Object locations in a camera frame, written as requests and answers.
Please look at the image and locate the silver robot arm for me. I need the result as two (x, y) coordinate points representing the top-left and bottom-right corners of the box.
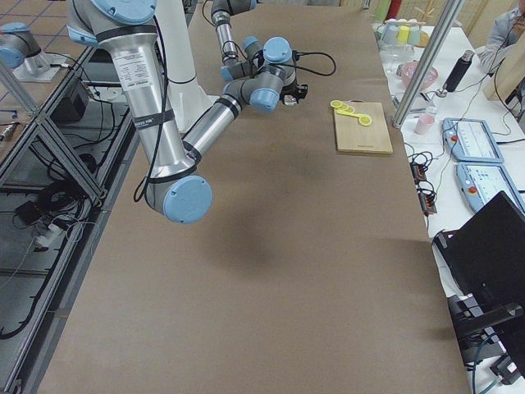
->
(210, 0), (264, 82)
(67, 1), (308, 224)

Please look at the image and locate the upper teach pendant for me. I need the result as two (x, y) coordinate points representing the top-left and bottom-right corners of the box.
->
(441, 117), (504, 163)

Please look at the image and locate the pink plastic cup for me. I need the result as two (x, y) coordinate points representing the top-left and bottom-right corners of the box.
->
(414, 113), (436, 135)

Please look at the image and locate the person in grey shirt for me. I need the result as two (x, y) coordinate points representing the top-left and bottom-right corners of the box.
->
(479, 1), (524, 74)

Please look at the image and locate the lower teach pendant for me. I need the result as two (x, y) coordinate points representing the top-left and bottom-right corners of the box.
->
(455, 162), (524, 213)

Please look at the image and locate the yellow plastic spoon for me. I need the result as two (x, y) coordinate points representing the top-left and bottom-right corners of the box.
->
(336, 108), (370, 120)

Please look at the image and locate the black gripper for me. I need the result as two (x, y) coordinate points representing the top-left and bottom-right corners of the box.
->
(281, 81), (308, 105)

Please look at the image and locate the yellow cup on rack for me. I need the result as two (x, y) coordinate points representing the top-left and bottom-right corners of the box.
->
(396, 25), (410, 46)

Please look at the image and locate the black water bottle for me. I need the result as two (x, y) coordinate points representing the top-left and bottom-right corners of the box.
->
(445, 50), (475, 92)

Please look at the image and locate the bamboo cutting board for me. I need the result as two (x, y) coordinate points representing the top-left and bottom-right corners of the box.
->
(331, 101), (393, 155)

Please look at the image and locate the teach pendant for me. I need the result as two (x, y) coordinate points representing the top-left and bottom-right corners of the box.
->
(441, 117), (504, 163)
(455, 162), (524, 213)

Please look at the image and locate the clear glass cup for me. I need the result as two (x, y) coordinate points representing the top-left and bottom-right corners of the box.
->
(283, 95), (298, 106)

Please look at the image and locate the aluminium frame post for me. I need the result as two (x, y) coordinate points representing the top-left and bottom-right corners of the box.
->
(392, 0), (465, 129)

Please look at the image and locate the pink bowl with ice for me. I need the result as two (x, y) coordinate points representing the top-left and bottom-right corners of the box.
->
(399, 61), (439, 92)

